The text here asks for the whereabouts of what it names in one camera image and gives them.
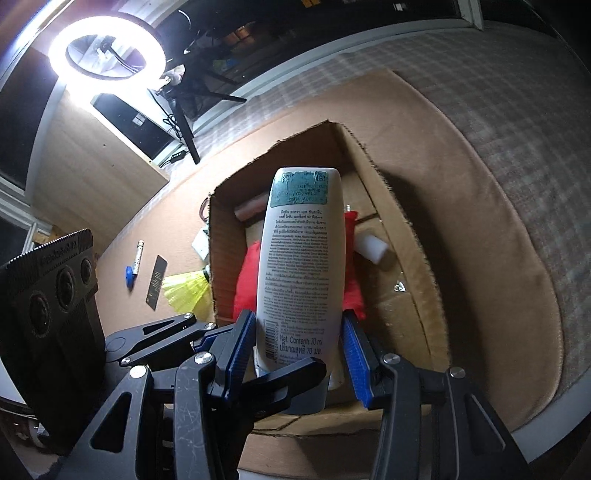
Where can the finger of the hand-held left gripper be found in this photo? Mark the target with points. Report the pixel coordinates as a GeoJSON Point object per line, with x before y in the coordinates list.
{"type": "Point", "coordinates": [157, 334]}
{"type": "Point", "coordinates": [281, 378]}

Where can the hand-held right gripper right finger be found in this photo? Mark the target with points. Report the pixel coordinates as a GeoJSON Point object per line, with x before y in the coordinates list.
{"type": "Point", "coordinates": [355, 360]}

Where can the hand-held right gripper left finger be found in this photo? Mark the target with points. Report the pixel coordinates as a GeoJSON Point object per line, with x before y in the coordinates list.
{"type": "Point", "coordinates": [242, 350]}

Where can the yellow shuttlecock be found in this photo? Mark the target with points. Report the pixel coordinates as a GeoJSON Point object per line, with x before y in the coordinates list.
{"type": "Point", "coordinates": [184, 290]}

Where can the black card gold print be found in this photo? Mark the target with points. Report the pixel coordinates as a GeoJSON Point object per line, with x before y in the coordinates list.
{"type": "Point", "coordinates": [156, 281]}

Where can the red fabric pouch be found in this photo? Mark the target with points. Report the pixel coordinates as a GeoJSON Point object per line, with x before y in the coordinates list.
{"type": "Point", "coordinates": [247, 277]}

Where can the blue-capped marker pen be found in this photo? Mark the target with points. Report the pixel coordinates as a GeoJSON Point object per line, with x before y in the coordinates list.
{"type": "Point", "coordinates": [137, 256]}

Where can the white charger adapter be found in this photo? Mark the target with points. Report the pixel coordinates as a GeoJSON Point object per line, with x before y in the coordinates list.
{"type": "Point", "coordinates": [201, 242]}

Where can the white lotion tube blue cap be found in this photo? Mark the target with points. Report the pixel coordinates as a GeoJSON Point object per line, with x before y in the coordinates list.
{"type": "Point", "coordinates": [300, 254]}

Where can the cardboard box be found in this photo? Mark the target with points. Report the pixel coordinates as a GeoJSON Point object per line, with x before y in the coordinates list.
{"type": "Point", "coordinates": [406, 258]}

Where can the white eraser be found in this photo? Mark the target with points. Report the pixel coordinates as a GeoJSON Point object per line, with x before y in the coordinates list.
{"type": "Point", "coordinates": [371, 247]}

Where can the small foil scrap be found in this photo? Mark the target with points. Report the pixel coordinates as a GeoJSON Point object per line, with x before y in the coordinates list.
{"type": "Point", "coordinates": [399, 286]}

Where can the pine wood board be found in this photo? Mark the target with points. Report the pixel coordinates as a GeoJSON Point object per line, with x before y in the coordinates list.
{"type": "Point", "coordinates": [51, 234]}

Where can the pink tube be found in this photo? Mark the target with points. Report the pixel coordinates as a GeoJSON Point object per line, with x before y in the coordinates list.
{"type": "Point", "coordinates": [249, 207]}

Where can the light wooden panel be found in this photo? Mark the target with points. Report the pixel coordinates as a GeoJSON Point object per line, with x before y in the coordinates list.
{"type": "Point", "coordinates": [92, 175]}

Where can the black power strip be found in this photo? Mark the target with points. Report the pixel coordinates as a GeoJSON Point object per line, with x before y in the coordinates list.
{"type": "Point", "coordinates": [176, 156]}

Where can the checked bed sheet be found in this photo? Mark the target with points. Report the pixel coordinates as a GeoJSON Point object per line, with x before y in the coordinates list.
{"type": "Point", "coordinates": [508, 115]}

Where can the white window frame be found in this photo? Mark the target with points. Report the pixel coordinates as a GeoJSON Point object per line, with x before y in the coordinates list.
{"type": "Point", "coordinates": [11, 187]}

